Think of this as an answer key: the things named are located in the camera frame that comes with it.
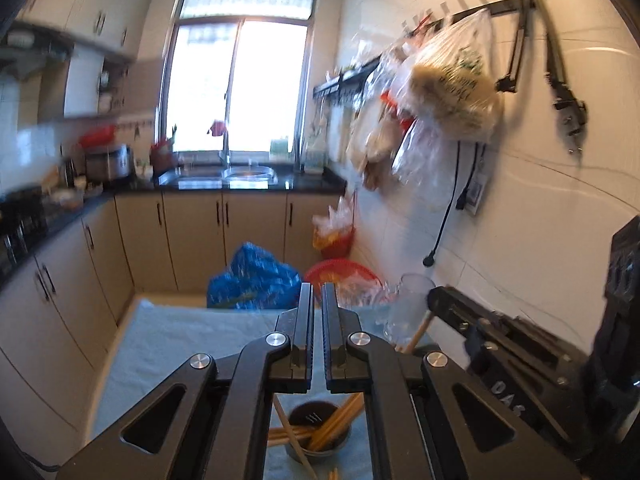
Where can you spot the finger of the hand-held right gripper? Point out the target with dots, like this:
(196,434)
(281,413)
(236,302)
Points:
(450,305)

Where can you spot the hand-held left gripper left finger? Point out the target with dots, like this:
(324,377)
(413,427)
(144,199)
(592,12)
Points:
(309,325)

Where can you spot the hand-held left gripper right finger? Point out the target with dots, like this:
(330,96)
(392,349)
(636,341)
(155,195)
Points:
(328,325)

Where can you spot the single wooden chopstick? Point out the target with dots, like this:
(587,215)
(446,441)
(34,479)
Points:
(419,332)

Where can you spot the grey perforated utensil holder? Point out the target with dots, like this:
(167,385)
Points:
(305,417)

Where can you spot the bunch of wooden chopsticks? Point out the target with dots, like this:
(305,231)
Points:
(330,430)

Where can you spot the clear glass mug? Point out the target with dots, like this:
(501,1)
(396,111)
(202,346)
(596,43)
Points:
(405,300)

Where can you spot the red plastic basket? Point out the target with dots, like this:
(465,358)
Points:
(325,272)

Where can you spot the blue plastic bag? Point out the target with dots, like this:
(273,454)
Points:
(250,275)

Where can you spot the red plastic bucket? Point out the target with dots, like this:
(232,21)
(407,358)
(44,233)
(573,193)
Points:
(340,247)

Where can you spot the black power adapter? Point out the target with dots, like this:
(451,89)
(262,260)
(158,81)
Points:
(472,195)

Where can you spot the beige base cabinets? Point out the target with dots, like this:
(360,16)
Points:
(195,240)

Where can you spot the black kitchen countertop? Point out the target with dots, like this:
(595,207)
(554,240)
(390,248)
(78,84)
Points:
(250,187)

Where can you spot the steel kitchen sink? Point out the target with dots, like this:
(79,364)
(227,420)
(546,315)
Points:
(250,174)

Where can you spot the green box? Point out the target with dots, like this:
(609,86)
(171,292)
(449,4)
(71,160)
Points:
(280,146)

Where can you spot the clear hanging plastic bags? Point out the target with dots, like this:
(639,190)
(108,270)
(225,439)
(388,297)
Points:
(385,135)

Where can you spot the metal kitchen faucet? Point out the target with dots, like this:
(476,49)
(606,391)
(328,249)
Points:
(225,150)

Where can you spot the plastic bag with yellowish contents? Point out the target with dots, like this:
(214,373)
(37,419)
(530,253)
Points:
(450,90)

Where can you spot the pink cloth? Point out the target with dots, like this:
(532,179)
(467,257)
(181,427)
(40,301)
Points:
(217,127)

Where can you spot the dark red pot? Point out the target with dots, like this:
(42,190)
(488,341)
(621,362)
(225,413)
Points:
(161,157)

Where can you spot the silver rice cooker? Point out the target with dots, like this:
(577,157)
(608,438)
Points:
(107,165)

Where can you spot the kitchen window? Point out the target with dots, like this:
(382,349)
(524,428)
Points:
(240,75)

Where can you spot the red plastic lid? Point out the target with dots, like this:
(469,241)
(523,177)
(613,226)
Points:
(97,137)

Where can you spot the black gas stove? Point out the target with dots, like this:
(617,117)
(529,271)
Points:
(20,230)

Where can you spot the open dish shelf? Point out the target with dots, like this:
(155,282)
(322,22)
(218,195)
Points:
(112,90)

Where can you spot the grey range hood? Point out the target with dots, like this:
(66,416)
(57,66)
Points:
(35,55)

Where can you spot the black wall shelf rail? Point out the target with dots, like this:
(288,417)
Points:
(340,80)

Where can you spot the black wall hook rail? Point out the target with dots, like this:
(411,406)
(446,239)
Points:
(505,7)

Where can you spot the beige wall cabinets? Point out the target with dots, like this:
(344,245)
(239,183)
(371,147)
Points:
(100,10)

